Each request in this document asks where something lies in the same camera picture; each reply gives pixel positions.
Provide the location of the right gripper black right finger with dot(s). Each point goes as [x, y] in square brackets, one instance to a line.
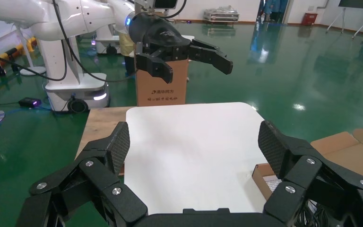
[300, 175]

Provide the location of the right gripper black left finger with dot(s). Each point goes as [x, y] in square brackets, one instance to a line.
[100, 175]

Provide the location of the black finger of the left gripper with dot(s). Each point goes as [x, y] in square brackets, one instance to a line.
[156, 65]
[209, 56]

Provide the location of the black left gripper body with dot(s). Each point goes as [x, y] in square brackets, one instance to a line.
[156, 34]

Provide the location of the cardboard storage box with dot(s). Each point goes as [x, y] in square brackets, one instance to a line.
[341, 150]

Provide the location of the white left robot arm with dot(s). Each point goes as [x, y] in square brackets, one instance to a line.
[28, 12]

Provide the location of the red box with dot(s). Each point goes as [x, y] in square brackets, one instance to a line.
[309, 19]

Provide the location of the tall printed cardboard carton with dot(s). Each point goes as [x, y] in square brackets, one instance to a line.
[161, 91]

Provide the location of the person in yellow coat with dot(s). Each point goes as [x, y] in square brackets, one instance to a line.
[126, 47]

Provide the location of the silver flight case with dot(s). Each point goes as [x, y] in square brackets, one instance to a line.
[220, 15]

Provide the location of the person in blue clothes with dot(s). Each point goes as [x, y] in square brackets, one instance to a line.
[269, 7]

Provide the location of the white robot torso and base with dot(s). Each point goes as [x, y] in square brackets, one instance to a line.
[59, 56]

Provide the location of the black device with purple light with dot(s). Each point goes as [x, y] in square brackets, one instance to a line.
[29, 102]

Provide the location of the white pole with round base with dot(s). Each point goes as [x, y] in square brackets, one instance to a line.
[32, 70]

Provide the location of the yellow and black barrier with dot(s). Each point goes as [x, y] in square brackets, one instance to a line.
[20, 48]

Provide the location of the dark board on tripod stand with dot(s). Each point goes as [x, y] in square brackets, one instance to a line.
[356, 3]

